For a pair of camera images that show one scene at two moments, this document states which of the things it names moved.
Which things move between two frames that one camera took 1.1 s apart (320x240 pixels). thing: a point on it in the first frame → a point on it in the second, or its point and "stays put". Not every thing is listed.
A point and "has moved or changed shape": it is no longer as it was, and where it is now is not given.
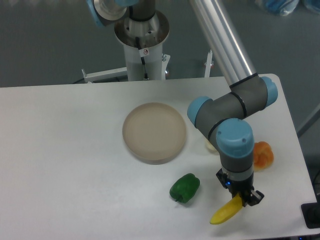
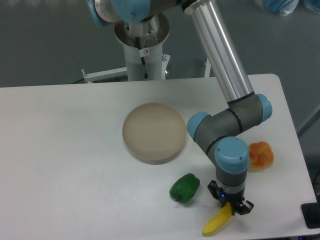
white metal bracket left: x=105 y=74 stays put
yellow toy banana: x=227 y=210 has moved or changed shape
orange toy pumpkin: x=263 y=155 stays put
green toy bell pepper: x=184 y=188 stays put
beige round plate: x=154 y=133 stays put
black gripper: x=244 y=187 → x=234 y=199
